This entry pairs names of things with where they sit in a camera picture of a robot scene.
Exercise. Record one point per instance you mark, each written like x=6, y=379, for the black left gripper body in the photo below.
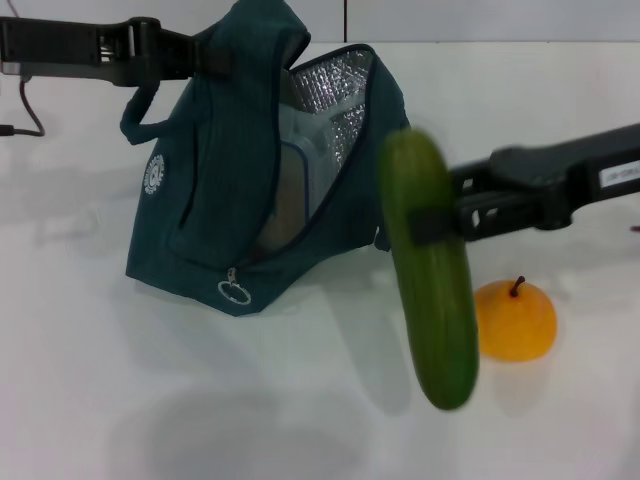
x=50, y=45

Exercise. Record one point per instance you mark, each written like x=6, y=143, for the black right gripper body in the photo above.
x=575, y=170

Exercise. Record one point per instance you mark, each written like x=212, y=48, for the dark teal fabric lunch bag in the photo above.
x=210, y=200

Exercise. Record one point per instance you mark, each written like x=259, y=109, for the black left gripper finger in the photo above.
x=170, y=55

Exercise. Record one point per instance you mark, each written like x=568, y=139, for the clear blue-rimmed food container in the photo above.
x=290, y=175

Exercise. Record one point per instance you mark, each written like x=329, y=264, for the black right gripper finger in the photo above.
x=500, y=215
x=475, y=182

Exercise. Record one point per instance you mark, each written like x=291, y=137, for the green cucumber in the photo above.
x=435, y=310

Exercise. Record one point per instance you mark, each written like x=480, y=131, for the orange yellow pear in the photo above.
x=517, y=325

